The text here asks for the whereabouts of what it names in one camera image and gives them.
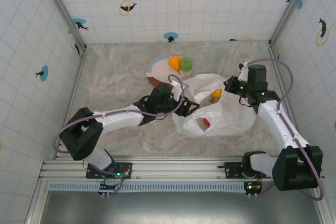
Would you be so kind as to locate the blue circle seal decal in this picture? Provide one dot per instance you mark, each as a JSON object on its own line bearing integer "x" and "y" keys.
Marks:
{"x": 170, "y": 36}
{"x": 43, "y": 73}

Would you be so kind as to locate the aluminium mounting rail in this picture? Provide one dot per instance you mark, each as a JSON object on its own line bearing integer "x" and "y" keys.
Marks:
{"x": 183, "y": 167}

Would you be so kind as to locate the yellow orange apple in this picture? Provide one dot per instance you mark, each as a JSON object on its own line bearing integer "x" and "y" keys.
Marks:
{"x": 217, "y": 94}

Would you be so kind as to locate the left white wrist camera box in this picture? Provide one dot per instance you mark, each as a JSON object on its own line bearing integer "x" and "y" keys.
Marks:
{"x": 179, "y": 91}

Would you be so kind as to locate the white plastic bag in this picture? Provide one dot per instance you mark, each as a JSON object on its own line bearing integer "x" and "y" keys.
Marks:
{"x": 231, "y": 119}

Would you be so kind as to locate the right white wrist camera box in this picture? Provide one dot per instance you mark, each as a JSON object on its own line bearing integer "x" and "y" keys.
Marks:
{"x": 243, "y": 72}

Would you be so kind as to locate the dark green apple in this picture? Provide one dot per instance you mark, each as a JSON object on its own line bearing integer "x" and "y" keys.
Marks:
{"x": 186, "y": 64}

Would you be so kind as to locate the red strawberry with green leaves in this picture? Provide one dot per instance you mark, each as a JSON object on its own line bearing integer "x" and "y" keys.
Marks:
{"x": 212, "y": 100}

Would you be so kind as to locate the round white brown blue plate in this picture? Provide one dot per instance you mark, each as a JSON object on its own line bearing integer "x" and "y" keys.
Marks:
{"x": 162, "y": 70}

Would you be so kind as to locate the aluminium frame post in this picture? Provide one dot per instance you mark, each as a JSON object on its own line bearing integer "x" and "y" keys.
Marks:
{"x": 63, "y": 9}
{"x": 291, "y": 9}

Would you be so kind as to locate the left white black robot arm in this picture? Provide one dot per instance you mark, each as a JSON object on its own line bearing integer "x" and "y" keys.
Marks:
{"x": 115, "y": 120}

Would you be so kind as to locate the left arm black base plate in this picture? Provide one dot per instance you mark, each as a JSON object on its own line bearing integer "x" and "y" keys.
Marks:
{"x": 123, "y": 169}

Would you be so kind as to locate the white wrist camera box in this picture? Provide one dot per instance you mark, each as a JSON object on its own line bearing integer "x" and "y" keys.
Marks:
{"x": 243, "y": 72}
{"x": 179, "y": 91}

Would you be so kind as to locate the red apple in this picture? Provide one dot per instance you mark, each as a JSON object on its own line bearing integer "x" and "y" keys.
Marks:
{"x": 206, "y": 122}

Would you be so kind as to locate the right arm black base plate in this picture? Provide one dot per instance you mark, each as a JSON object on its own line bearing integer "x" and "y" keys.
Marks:
{"x": 232, "y": 169}

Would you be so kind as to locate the orange pear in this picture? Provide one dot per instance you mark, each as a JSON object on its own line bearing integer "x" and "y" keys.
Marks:
{"x": 174, "y": 62}

